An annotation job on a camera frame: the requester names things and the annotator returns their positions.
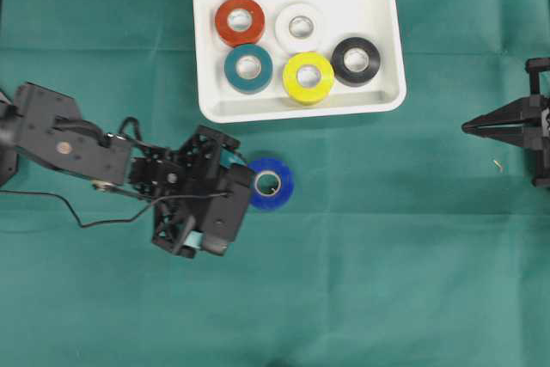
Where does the black tape roll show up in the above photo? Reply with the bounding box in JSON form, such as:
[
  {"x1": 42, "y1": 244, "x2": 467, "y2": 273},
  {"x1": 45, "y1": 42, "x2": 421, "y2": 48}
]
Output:
[{"x1": 331, "y1": 37, "x2": 382, "y2": 87}]

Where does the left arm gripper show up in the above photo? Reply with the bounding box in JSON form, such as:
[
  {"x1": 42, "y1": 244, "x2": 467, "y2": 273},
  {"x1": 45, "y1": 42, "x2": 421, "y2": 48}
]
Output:
[{"x1": 128, "y1": 125, "x2": 249, "y2": 259}]

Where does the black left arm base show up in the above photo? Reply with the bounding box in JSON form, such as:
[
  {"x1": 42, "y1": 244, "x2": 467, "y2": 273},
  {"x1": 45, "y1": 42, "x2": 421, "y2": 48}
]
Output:
[{"x1": 0, "y1": 91, "x2": 20, "y2": 186}]

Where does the small tan debris scrap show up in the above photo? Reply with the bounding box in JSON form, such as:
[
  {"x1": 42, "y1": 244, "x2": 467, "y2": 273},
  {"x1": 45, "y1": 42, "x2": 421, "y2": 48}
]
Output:
[{"x1": 493, "y1": 160, "x2": 504, "y2": 173}]

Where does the yellow tape roll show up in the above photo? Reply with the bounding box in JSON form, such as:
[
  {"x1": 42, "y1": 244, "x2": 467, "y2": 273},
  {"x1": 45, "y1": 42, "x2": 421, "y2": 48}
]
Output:
[{"x1": 283, "y1": 52, "x2": 335, "y2": 105}]

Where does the white rectangular plastic tray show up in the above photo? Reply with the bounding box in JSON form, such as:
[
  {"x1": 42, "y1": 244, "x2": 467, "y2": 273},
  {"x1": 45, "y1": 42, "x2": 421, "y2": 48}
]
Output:
[{"x1": 193, "y1": 0, "x2": 406, "y2": 123}]

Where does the red tape roll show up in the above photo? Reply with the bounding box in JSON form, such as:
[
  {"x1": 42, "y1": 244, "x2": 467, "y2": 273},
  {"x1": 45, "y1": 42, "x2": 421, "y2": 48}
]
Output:
[{"x1": 214, "y1": 0, "x2": 266, "y2": 47}]

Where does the blue tape roll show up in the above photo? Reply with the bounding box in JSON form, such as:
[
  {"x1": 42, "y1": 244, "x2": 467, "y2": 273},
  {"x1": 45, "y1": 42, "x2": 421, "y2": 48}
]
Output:
[{"x1": 247, "y1": 157, "x2": 295, "y2": 211}]

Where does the white tape roll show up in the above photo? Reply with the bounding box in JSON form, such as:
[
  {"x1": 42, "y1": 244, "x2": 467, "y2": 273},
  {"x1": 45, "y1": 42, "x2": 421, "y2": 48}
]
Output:
[{"x1": 275, "y1": 3, "x2": 326, "y2": 54}]

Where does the teal tape roll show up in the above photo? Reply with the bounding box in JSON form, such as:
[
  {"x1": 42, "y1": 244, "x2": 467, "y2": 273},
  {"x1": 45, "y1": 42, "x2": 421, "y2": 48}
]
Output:
[{"x1": 224, "y1": 44, "x2": 273, "y2": 95}]

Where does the green table cloth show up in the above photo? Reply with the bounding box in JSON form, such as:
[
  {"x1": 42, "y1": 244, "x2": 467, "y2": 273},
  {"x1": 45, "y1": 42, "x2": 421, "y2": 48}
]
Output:
[{"x1": 1, "y1": 0, "x2": 549, "y2": 366}]

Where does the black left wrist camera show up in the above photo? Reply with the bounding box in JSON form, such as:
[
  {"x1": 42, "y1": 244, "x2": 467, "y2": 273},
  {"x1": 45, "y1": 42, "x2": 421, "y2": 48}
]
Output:
[{"x1": 188, "y1": 163, "x2": 254, "y2": 256}]

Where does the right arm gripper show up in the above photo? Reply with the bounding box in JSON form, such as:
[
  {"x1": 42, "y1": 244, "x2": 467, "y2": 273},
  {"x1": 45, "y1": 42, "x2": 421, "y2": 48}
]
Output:
[{"x1": 462, "y1": 58, "x2": 549, "y2": 188}]

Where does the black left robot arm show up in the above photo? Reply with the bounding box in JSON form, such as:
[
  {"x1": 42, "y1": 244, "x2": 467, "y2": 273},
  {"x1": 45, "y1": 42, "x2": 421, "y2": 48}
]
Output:
[{"x1": 1, "y1": 83, "x2": 254, "y2": 259}]

